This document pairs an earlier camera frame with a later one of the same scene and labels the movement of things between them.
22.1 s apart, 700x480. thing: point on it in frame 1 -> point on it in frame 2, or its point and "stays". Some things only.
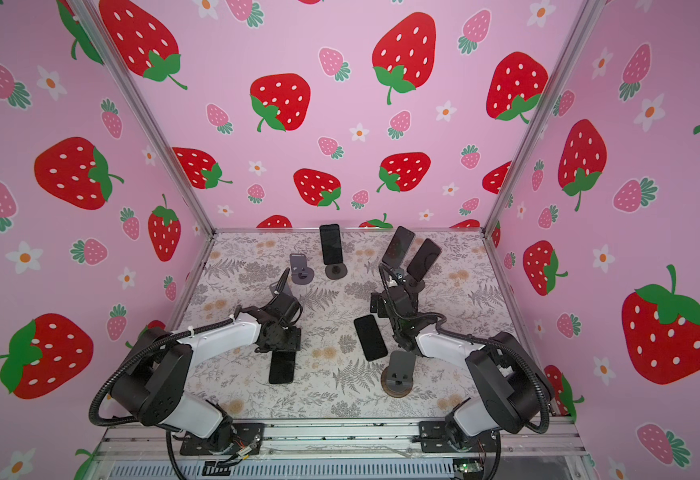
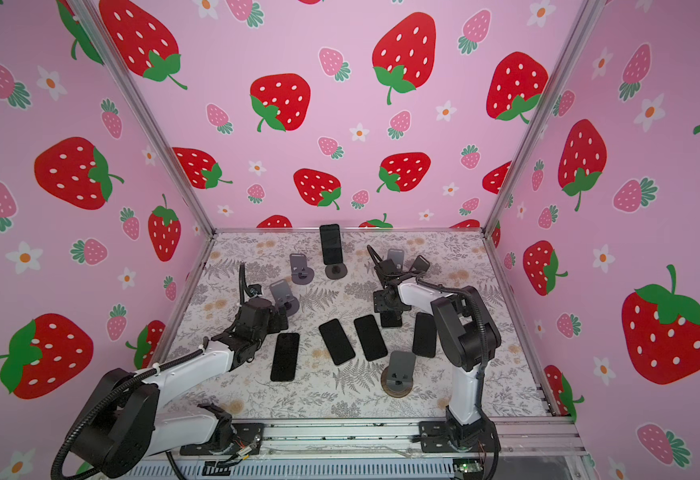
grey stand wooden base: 397,379 stays
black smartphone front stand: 369,337 stays
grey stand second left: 301,274 stays
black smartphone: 425,257 -> 337,342
